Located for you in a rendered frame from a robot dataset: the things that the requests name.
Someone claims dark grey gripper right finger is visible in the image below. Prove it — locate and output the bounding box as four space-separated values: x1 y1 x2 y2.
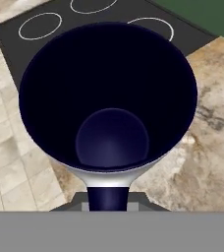
127 191 170 213

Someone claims black hob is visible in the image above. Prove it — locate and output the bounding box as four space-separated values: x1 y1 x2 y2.
0 0 219 93

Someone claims dark blue and white mug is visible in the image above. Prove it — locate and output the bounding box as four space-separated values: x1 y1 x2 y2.
18 21 198 213

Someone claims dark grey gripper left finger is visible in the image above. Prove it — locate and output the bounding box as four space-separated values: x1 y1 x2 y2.
50 192 90 213

